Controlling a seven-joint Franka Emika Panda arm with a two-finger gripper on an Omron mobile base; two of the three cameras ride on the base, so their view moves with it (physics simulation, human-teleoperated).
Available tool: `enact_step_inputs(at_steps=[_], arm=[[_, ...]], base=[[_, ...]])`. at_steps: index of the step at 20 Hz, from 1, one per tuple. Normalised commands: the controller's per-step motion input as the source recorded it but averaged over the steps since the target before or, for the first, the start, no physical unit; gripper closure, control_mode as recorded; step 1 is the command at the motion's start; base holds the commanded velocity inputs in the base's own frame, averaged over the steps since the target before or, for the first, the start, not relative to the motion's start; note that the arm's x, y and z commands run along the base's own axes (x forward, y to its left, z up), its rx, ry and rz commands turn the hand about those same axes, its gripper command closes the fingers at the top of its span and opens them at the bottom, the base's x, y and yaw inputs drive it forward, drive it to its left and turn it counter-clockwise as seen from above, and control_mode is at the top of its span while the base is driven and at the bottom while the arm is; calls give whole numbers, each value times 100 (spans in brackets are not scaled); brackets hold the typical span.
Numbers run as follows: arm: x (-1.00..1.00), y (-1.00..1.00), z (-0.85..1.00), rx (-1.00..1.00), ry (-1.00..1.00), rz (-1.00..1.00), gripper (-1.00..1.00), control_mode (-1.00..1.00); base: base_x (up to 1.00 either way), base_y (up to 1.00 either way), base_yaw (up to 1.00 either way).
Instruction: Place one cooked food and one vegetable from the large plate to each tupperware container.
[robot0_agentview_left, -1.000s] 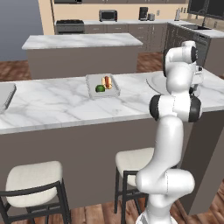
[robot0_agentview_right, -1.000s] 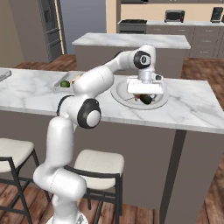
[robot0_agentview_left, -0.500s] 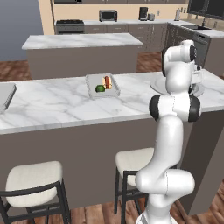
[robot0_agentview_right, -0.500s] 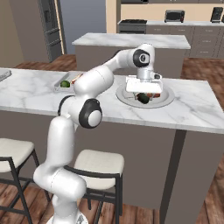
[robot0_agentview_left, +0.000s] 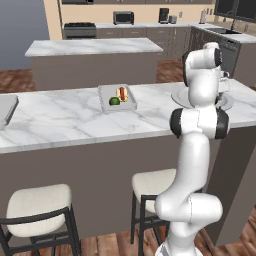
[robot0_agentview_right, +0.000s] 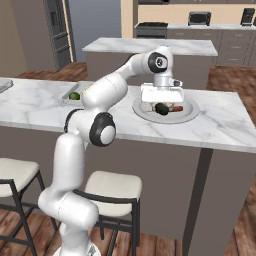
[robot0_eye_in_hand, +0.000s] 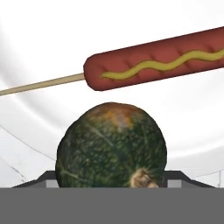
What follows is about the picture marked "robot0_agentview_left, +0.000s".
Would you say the steel sink basin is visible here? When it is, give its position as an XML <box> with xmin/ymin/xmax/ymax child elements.
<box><xmin>206</xmin><ymin>26</ymin><xmax>243</xmax><ymax>36</ymax></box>

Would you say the large grey round plate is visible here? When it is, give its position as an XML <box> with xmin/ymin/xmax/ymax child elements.
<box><xmin>170</xmin><ymin>87</ymin><xmax>235</xmax><ymax>112</ymax></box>

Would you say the dark window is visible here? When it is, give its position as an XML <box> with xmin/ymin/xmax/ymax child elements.
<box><xmin>213</xmin><ymin>0</ymin><xmax>256</xmax><ymax>24</ymax></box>

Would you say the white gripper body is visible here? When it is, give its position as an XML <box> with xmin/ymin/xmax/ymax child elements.
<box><xmin>217</xmin><ymin>77</ymin><xmax>231</xmax><ymax>95</ymax></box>

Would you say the black and steel stove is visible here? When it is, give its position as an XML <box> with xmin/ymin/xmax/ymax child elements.
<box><xmin>62</xmin><ymin>21</ymin><xmax>98</xmax><ymax>40</ymax></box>

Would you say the cream cushioned black stool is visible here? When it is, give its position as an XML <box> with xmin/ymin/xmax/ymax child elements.
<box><xmin>130</xmin><ymin>167</ymin><xmax>178</xmax><ymax>256</ymax></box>
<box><xmin>0</xmin><ymin>183</ymin><xmax>82</xmax><ymax>256</ymax></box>

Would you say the small marble-top kitchen island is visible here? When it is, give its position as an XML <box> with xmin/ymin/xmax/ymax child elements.
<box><xmin>24</xmin><ymin>37</ymin><xmax>165</xmax><ymax>92</ymax></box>

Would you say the hot dog in bun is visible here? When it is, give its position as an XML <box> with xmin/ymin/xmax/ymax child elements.
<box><xmin>115</xmin><ymin>86</ymin><xmax>130</xmax><ymax>103</ymax></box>

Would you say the grey wall cupboard run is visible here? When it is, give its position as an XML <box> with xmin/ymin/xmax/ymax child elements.
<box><xmin>59</xmin><ymin>0</ymin><xmax>215</xmax><ymax>6</ymax></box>

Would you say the black coffee machine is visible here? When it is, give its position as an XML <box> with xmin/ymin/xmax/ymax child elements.
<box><xmin>157</xmin><ymin>7</ymin><xmax>171</xmax><ymax>25</ymax></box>

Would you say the long marble-top breakfast bar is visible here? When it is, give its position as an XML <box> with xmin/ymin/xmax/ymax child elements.
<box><xmin>0</xmin><ymin>78</ymin><xmax>256</xmax><ymax>249</ymax></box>

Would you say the green round vegetable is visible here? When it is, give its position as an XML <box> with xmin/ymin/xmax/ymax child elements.
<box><xmin>108</xmin><ymin>96</ymin><xmax>122</xmax><ymax>107</ymax></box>

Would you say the grey base cupboard run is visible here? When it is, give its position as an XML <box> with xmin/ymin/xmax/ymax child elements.
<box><xmin>95</xmin><ymin>22</ymin><xmax>256</xmax><ymax>88</ymax></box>

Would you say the dark curved tap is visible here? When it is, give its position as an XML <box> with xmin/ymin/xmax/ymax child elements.
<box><xmin>225</xmin><ymin>10</ymin><xmax>239</xmax><ymax>32</ymax></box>

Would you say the white tall bottle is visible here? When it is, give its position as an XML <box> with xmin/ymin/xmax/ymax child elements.
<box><xmin>199</xmin><ymin>8</ymin><xmax>208</xmax><ymax>25</ymax></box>

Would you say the dark grey dishwasher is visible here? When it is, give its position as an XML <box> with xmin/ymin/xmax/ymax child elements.
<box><xmin>217</xmin><ymin>37</ymin><xmax>242</xmax><ymax>78</ymax></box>

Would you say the steel toaster oven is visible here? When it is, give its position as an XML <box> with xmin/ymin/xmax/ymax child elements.
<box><xmin>112</xmin><ymin>10</ymin><xmax>136</xmax><ymax>26</ymax></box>

